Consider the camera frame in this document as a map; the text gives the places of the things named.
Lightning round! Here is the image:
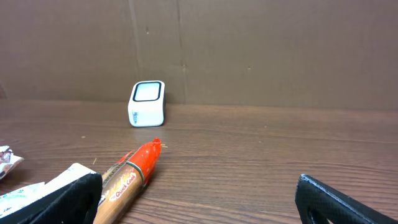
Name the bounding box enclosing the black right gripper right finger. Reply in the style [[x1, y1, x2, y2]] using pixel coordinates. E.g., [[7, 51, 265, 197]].
[[295, 174, 397, 224]]

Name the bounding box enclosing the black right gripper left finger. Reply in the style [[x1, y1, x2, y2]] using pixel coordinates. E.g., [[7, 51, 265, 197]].
[[1, 174, 103, 224]]

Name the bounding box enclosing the white tube with gold cap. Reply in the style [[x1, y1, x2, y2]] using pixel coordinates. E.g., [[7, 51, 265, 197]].
[[37, 163, 96, 200]]

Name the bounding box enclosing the orange spaghetti packet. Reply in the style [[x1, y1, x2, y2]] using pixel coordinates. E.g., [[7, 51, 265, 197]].
[[93, 138, 162, 224]]

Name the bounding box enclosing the mint green wipes packet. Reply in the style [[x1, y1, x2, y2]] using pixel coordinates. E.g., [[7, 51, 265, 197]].
[[1, 182, 45, 217]]

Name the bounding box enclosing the white barcode scanner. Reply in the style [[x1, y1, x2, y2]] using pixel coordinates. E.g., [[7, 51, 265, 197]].
[[127, 80, 165, 128]]

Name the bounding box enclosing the crinkled white snack wrapper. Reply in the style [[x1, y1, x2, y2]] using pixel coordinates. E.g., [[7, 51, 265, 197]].
[[0, 146, 24, 179]]

